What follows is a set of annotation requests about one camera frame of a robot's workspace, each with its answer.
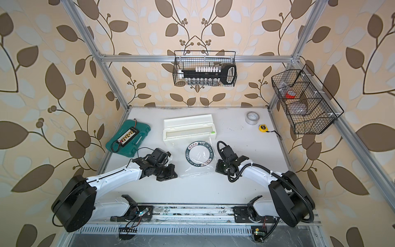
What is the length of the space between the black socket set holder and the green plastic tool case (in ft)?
1.54

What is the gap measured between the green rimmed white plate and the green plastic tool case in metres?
0.32

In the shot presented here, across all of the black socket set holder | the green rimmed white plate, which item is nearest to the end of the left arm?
the green rimmed white plate

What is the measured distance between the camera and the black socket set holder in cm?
A: 82

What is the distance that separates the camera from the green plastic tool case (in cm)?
93

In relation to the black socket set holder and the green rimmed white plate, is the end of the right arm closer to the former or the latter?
the green rimmed white plate

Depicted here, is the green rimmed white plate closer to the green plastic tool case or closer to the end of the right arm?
the end of the right arm

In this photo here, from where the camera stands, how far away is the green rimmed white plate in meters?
0.91
